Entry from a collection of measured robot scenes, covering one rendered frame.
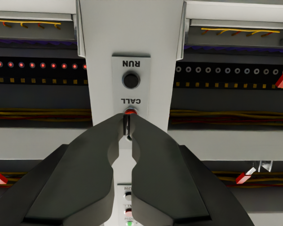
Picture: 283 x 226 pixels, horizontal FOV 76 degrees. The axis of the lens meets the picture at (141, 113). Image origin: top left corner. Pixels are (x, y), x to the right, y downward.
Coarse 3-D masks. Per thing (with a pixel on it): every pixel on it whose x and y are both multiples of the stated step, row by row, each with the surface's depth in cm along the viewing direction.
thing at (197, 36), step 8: (192, 32) 24; (200, 32) 24; (208, 32) 24; (216, 32) 24; (224, 32) 24; (232, 32) 24; (240, 32) 24; (248, 32) 24; (256, 32) 25; (264, 32) 25; (272, 32) 23; (280, 32) 25; (192, 40) 24; (200, 40) 24; (208, 40) 24; (216, 40) 25; (224, 40) 25; (232, 40) 25; (240, 40) 25; (248, 40) 25; (256, 40) 25; (264, 40) 25; (272, 40) 25; (280, 40) 25; (280, 48) 27
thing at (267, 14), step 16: (192, 0) 16; (208, 0) 16; (224, 0) 17; (240, 0) 17; (256, 0) 17; (272, 0) 17; (192, 16) 21; (208, 16) 20; (224, 16) 20; (240, 16) 20; (256, 16) 20; (272, 16) 20; (272, 64) 37
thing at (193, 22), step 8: (192, 24) 22; (200, 24) 22; (208, 24) 22; (216, 24) 22; (224, 24) 22; (232, 24) 22; (240, 24) 22; (248, 24) 22; (256, 24) 22; (264, 24) 22; (272, 24) 22; (280, 24) 22
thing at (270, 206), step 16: (224, 176) 54; (256, 176) 52; (272, 176) 55; (240, 192) 47; (256, 192) 47; (272, 192) 47; (256, 208) 41; (272, 208) 41; (256, 224) 36; (272, 224) 36
